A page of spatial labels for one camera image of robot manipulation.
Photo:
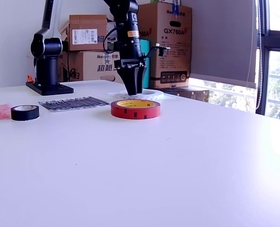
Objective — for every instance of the black scribbled paper sheet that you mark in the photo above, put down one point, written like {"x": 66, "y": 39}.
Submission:
{"x": 83, "y": 102}

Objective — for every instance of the dark window frame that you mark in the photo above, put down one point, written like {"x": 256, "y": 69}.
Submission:
{"x": 266, "y": 71}

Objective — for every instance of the cardboard box with blue print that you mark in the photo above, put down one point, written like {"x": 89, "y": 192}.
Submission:
{"x": 92, "y": 68}

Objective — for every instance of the black tape roll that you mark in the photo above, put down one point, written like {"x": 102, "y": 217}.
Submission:
{"x": 24, "y": 116}

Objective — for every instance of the orange clamp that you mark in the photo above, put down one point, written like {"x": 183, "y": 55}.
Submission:
{"x": 30, "y": 79}

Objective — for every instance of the grey roller blind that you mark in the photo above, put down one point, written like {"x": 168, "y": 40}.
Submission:
{"x": 225, "y": 35}

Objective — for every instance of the large GX760A cardboard box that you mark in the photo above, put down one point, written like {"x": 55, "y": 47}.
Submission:
{"x": 173, "y": 47}

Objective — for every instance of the blank white paper sheet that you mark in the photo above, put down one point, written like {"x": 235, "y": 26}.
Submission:
{"x": 169, "y": 96}

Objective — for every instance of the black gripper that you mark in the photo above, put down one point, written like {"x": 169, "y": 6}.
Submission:
{"x": 130, "y": 63}

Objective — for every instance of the white plastic bag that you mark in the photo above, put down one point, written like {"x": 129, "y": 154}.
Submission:
{"x": 110, "y": 27}

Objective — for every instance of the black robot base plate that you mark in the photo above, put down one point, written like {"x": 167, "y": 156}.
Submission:
{"x": 55, "y": 89}

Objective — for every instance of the blue tape strip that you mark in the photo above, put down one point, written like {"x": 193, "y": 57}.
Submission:
{"x": 176, "y": 9}

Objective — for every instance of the small green package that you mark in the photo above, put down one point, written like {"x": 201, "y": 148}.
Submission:
{"x": 159, "y": 1}

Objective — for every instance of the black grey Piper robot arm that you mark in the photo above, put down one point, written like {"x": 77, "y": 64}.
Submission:
{"x": 47, "y": 47}

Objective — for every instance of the cardboard box with white label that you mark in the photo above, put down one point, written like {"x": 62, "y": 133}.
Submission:
{"x": 88, "y": 35}

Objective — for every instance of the red tape roll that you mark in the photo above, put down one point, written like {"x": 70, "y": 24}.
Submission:
{"x": 135, "y": 113}

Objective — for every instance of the teal and black box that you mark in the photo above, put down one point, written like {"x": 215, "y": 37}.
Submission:
{"x": 148, "y": 75}

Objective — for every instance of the white tape roll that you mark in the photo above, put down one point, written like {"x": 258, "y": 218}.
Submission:
{"x": 154, "y": 95}

